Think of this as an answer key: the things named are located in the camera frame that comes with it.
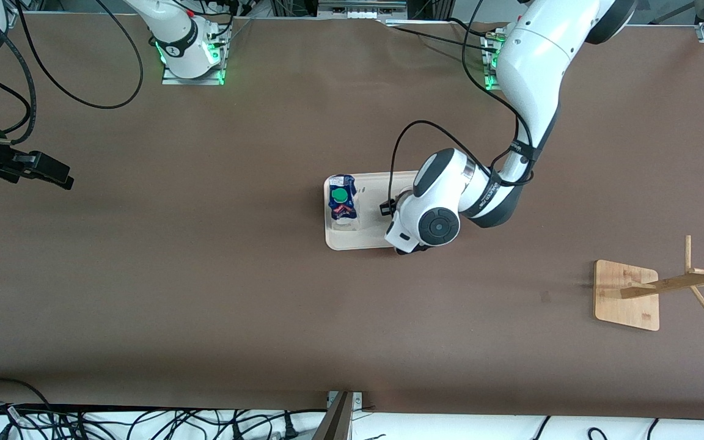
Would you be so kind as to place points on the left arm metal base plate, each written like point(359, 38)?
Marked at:
point(490, 85)

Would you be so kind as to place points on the aluminium profile post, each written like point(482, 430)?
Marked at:
point(337, 421)

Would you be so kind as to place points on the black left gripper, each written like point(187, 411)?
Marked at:
point(384, 206)

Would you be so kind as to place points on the cream rabbit print tray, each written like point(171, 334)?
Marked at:
point(370, 235)

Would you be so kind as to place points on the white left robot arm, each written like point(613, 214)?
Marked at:
point(535, 73)

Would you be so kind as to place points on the grey metal box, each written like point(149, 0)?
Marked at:
point(361, 9)

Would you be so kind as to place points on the blue white milk carton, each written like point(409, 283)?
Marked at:
point(343, 211)

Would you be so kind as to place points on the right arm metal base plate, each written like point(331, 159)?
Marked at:
point(205, 80)

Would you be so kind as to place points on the wooden mug rack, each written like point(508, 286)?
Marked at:
point(624, 305)

